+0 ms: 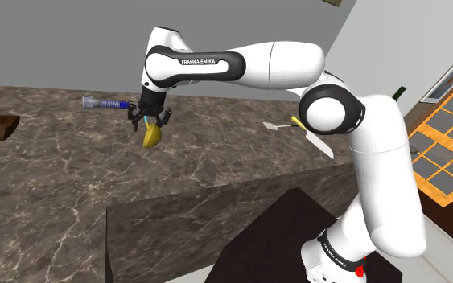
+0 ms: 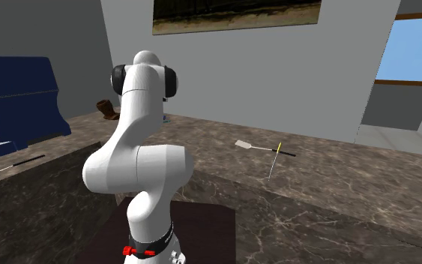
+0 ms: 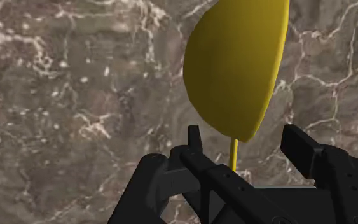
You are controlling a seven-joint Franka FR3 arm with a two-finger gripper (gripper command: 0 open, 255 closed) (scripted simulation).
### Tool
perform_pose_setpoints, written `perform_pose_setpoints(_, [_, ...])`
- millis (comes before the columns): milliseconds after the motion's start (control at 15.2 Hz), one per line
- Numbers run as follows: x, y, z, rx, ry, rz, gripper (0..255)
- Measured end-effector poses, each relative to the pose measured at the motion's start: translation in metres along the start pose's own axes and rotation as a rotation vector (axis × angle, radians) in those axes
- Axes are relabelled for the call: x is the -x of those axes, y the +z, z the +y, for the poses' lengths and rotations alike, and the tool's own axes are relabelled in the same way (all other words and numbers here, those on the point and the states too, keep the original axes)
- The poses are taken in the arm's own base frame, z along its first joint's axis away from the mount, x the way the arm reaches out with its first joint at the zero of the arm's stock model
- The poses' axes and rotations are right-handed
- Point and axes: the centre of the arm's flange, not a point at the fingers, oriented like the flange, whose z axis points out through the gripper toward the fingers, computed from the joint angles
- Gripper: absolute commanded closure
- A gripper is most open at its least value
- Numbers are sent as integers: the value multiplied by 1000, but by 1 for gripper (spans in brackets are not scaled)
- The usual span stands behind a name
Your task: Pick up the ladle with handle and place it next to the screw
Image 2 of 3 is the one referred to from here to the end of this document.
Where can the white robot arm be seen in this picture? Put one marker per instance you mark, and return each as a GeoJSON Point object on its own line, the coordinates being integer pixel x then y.
{"type": "Point", "coordinates": [137, 161]}

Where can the dark robot stand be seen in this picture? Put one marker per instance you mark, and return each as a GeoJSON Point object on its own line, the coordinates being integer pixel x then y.
{"type": "Point", "coordinates": [203, 234]}

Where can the brown boot-shaped vase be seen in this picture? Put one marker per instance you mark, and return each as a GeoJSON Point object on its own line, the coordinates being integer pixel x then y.
{"type": "Point", "coordinates": [107, 109]}

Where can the blue appliance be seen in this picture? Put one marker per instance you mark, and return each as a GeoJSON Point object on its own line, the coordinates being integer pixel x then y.
{"type": "Point", "coordinates": [17, 106]}

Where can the wooden-framed window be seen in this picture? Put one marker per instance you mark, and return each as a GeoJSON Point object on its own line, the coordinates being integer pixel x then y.
{"type": "Point", "coordinates": [411, 49]}

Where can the dark landscape wall picture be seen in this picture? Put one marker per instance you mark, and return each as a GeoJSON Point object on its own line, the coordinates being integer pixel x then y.
{"type": "Point", "coordinates": [232, 14]}

